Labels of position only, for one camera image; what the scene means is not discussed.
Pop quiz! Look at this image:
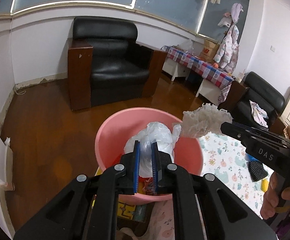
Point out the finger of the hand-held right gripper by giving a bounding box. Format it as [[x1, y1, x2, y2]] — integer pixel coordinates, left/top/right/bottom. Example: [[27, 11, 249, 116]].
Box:
[[220, 121, 286, 148], [232, 121, 290, 143]]

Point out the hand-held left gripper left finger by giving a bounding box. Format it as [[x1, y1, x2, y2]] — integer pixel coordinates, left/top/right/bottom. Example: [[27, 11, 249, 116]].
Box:
[[14, 140, 142, 240]]

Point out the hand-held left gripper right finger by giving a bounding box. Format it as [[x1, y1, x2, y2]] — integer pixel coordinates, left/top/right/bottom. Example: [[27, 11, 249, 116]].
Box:
[[151, 141, 278, 240]]

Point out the black foam net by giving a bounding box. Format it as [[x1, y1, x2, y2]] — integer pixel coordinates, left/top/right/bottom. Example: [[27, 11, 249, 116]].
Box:
[[247, 160, 269, 182]]

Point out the white foam net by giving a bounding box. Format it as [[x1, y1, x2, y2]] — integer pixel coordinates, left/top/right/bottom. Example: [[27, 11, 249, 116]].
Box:
[[182, 104, 233, 138]]

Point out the white plastic bag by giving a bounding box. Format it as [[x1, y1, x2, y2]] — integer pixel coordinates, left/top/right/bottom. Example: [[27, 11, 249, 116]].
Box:
[[124, 122, 183, 178]]

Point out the pink plastic bucket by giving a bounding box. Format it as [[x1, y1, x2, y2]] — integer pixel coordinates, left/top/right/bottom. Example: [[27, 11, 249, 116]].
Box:
[[95, 107, 204, 204]]

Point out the person's right hand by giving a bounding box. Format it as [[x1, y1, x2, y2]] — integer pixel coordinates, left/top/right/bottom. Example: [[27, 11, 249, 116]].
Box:
[[260, 172, 290, 220]]

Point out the crumpled printed cloth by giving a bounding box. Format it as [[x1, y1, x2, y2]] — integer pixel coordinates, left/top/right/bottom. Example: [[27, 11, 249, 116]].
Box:
[[249, 100, 269, 127]]

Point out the black leather armchair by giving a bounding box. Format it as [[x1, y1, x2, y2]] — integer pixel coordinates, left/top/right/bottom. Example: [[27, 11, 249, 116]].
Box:
[[231, 71, 285, 130], [67, 16, 168, 112]]

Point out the yellow printed box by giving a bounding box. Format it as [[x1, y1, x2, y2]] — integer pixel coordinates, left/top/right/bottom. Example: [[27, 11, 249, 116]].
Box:
[[117, 200, 151, 222]]

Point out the white cabinet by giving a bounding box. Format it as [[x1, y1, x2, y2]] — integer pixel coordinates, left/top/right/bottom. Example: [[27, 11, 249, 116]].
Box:
[[162, 57, 193, 81], [196, 79, 223, 100]]

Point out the pink printed cloth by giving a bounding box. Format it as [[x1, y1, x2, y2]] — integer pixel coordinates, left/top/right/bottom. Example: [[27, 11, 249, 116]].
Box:
[[147, 200, 175, 240]]

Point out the checked cloth covered desk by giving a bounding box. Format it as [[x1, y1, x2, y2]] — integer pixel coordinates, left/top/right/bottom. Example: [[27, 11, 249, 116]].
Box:
[[161, 45, 235, 103]]

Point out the child's printed puffer jacket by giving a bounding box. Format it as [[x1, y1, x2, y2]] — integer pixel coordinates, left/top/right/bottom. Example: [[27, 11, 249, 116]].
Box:
[[213, 24, 240, 72]]

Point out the brown paper bag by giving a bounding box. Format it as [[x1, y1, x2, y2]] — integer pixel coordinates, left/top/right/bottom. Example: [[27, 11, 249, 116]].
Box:
[[199, 40, 220, 62]]

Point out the translucent plastic bag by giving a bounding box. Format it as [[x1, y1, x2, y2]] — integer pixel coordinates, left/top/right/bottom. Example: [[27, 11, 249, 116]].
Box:
[[177, 39, 194, 53]]

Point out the purple hooded garment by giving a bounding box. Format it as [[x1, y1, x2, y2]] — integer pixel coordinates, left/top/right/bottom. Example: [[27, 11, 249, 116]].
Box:
[[217, 3, 244, 28]]

